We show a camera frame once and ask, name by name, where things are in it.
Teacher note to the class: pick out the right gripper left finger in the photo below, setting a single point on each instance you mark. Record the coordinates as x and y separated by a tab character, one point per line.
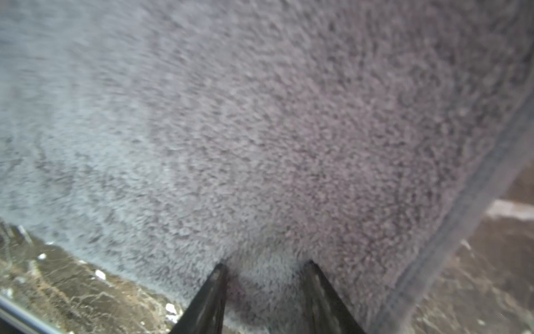
205	314

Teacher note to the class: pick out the grey towel gold emblem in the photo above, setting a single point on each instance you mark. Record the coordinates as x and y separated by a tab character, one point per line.
159	138

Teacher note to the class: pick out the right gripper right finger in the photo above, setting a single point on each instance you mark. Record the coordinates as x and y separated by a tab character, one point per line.
324	309

